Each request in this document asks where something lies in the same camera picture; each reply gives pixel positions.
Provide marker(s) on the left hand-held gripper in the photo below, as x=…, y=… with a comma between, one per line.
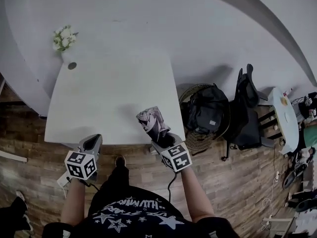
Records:
x=80, y=166

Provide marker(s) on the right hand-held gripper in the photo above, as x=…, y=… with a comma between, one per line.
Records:
x=176, y=157

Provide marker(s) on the grey patterned umbrella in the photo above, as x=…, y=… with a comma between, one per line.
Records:
x=151, y=121

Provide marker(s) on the person's left forearm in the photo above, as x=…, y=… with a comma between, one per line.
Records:
x=72, y=202

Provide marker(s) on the person's right forearm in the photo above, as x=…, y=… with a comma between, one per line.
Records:
x=196, y=195

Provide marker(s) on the person's dark shoe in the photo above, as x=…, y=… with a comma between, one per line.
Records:
x=121, y=161

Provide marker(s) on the woven wicker basket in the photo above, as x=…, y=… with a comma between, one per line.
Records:
x=198, y=140

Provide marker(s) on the person's black trouser leg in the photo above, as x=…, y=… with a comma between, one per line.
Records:
x=119, y=178

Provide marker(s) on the white power strip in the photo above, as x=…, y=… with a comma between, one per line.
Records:
x=63, y=180

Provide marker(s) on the black backpack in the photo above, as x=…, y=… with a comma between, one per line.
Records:
x=207, y=108

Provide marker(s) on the black star print shirt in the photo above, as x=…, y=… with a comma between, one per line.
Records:
x=138, y=214

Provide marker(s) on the black office chair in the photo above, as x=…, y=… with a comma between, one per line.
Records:
x=244, y=123

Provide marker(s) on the white flat board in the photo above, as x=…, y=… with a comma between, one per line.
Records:
x=12, y=155

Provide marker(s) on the white vase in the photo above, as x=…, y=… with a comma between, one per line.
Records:
x=69, y=59

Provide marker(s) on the white flower bouquet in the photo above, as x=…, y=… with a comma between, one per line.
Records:
x=65, y=37

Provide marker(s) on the small white round table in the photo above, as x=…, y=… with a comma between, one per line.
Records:
x=287, y=123

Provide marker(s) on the white stool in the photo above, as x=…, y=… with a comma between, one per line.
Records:
x=277, y=225

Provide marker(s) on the green cloth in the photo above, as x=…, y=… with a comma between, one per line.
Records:
x=310, y=137

